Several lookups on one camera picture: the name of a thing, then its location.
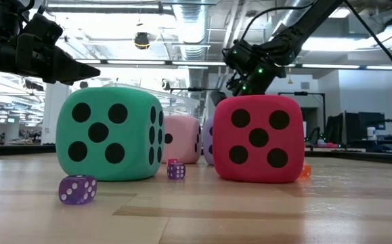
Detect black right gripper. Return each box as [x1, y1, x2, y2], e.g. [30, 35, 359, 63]
[211, 39, 286, 107]

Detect large purple foam die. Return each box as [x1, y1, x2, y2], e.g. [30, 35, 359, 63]
[201, 117, 215, 166]

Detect large pink foam die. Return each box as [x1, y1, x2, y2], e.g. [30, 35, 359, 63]
[161, 115, 202, 165]

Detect large teal foam die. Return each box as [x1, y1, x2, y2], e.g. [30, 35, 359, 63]
[56, 87, 165, 182]

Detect black background stand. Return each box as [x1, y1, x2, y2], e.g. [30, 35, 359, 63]
[278, 91, 327, 136]
[169, 87, 221, 119]

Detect large red foam die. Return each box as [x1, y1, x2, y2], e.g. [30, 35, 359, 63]
[212, 94, 305, 184]

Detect small purple die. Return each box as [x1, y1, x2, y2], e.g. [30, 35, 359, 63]
[58, 174, 98, 206]
[167, 163, 186, 180]

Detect small orange die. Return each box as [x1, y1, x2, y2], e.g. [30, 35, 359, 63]
[299, 163, 312, 180]

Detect dark background monitors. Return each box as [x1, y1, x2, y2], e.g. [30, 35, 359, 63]
[326, 111, 386, 145]

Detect silver ceiling duct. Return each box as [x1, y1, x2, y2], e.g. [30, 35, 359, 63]
[173, 0, 210, 62]
[269, 0, 318, 35]

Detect black ceiling camera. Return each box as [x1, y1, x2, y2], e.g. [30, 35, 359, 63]
[133, 32, 151, 51]

